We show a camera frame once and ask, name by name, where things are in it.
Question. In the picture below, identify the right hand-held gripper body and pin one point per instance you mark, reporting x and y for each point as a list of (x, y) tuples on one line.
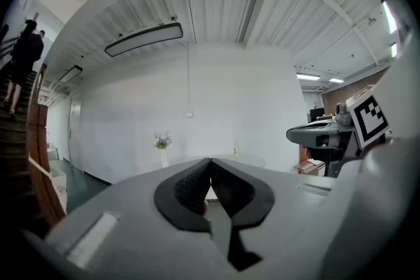
[(369, 118)]

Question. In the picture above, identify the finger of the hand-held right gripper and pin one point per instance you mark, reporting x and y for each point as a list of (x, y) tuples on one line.
[(320, 123), (308, 136)]

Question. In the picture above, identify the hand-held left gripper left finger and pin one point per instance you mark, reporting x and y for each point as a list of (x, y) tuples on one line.
[(131, 232)]

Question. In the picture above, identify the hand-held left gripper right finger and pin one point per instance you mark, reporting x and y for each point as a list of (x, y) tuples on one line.
[(282, 223)]

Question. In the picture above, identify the black monitor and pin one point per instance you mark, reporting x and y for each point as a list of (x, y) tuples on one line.
[(317, 114)]

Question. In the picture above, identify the brown cardboard box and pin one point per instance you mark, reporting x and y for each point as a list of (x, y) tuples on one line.
[(308, 167)]

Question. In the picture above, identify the white ceiling panel light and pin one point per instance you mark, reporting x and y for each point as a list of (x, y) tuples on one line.
[(308, 76), (336, 79)]

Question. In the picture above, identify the clear bottle yellow label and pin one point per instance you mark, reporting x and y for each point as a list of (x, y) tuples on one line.
[(235, 151)]

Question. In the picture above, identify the white vase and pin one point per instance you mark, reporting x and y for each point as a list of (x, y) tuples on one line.
[(164, 159)]

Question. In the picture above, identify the white cardboard box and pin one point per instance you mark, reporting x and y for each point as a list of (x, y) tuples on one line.
[(59, 188)]

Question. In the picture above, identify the green flower bouquet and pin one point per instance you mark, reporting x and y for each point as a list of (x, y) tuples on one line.
[(162, 141)]

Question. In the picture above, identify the wooden stair railing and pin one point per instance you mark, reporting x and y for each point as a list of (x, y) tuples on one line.
[(42, 173)]

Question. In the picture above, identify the white door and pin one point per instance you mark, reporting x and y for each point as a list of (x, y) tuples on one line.
[(75, 134)]

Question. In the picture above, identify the dark staircase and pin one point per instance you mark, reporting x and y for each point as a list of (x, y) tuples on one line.
[(13, 154)]

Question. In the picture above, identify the short black-framed ceiling lamp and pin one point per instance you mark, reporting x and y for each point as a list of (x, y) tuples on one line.
[(71, 74)]

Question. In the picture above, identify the long black-framed ceiling lamp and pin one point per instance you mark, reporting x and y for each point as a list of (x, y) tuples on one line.
[(144, 39)]

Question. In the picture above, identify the white wall junction box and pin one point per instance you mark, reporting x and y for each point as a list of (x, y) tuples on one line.
[(190, 114)]

